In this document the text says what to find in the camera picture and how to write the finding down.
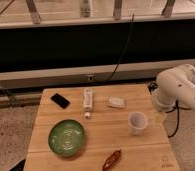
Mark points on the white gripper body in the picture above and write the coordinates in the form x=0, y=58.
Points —
x=159, y=118

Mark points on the red chili pepper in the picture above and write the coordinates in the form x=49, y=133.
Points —
x=111, y=160

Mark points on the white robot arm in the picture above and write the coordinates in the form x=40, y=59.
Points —
x=174, y=84

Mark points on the green ceramic bowl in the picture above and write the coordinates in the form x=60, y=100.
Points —
x=66, y=138

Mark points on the white plastic cup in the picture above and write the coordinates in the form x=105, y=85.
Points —
x=137, y=122

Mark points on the white tube with cap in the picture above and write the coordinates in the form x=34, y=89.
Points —
x=88, y=102

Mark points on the black smartphone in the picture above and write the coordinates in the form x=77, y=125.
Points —
x=60, y=100

